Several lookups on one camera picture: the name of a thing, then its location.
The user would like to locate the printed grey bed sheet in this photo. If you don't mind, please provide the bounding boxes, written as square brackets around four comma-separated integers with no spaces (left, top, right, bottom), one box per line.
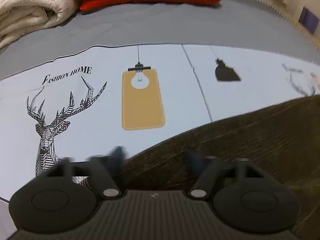
[1,0,319,239]

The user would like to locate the cream folded blanket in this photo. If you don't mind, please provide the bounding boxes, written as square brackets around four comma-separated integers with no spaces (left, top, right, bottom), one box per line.
[1,0,79,48]

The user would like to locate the brown corduroy pants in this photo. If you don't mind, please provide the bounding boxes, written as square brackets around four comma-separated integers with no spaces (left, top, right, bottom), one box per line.
[82,95,320,240]

